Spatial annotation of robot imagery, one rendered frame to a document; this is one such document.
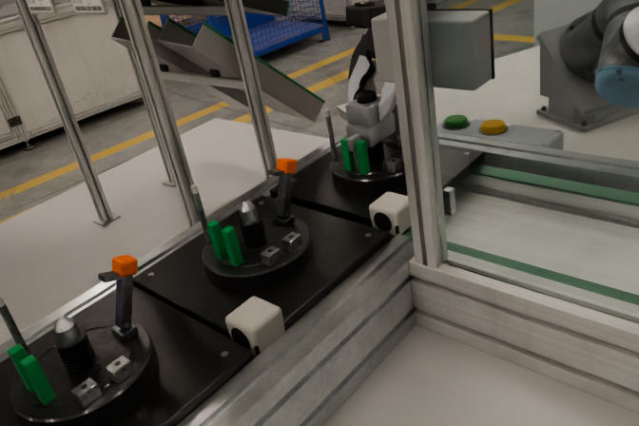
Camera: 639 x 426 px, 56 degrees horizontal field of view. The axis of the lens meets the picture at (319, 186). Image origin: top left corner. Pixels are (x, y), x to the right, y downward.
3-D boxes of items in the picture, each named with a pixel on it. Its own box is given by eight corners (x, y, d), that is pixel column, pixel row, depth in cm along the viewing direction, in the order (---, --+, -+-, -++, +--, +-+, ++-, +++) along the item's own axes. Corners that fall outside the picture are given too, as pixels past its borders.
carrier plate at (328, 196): (363, 140, 108) (362, 129, 107) (486, 162, 93) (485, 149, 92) (271, 201, 93) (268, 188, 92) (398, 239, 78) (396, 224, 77)
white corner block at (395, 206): (390, 215, 84) (386, 189, 82) (417, 222, 81) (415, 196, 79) (370, 231, 81) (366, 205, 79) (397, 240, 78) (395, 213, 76)
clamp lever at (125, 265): (126, 320, 64) (128, 253, 63) (137, 327, 63) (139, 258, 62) (95, 329, 62) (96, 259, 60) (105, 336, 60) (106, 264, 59)
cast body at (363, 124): (373, 127, 93) (367, 85, 90) (396, 131, 90) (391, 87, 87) (338, 149, 88) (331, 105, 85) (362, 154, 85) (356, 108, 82)
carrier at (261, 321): (264, 205, 92) (246, 131, 87) (392, 244, 77) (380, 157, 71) (133, 292, 77) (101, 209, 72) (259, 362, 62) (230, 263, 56)
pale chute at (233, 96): (226, 103, 129) (235, 85, 129) (260, 113, 119) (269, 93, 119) (109, 38, 110) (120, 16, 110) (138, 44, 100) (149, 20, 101)
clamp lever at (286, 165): (282, 213, 80) (286, 157, 78) (293, 217, 78) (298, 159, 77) (262, 216, 77) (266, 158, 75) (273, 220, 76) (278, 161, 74)
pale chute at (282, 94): (275, 110, 119) (284, 90, 119) (315, 123, 110) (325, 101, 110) (156, 41, 100) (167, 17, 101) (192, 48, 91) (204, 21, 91)
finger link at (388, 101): (414, 130, 88) (420, 71, 89) (394, 117, 83) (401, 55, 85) (396, 131, 90) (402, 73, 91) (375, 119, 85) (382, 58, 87)
